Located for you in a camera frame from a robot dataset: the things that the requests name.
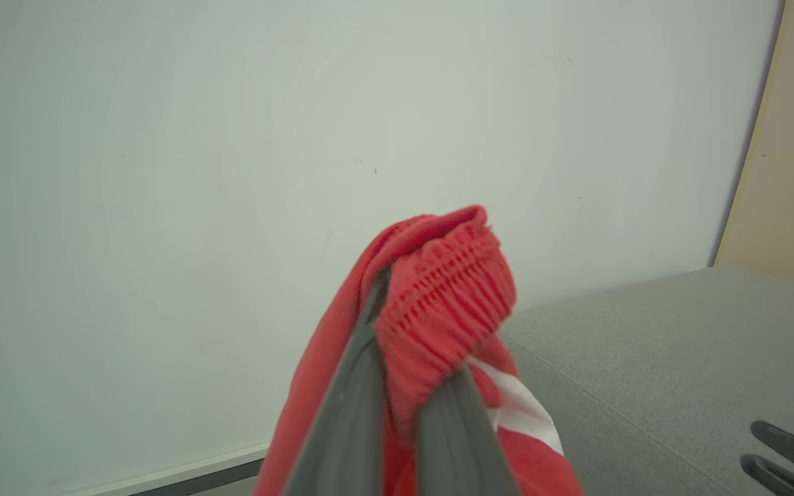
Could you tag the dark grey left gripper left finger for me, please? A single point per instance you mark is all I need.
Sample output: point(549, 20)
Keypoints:
point(349, 413)

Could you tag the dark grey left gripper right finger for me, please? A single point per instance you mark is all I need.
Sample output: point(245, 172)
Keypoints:
point(459, 448)

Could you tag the red clothing with white stripes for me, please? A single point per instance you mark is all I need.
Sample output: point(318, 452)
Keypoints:
point(445, 310)

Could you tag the grey fabric sofa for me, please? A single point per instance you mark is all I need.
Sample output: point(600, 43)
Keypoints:
point(679, 372)

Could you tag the white and black baseboard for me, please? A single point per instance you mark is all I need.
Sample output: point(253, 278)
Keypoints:
point(183, 475)

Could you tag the beige wooden panel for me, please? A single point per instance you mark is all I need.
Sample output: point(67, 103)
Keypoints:
point(790, 158)

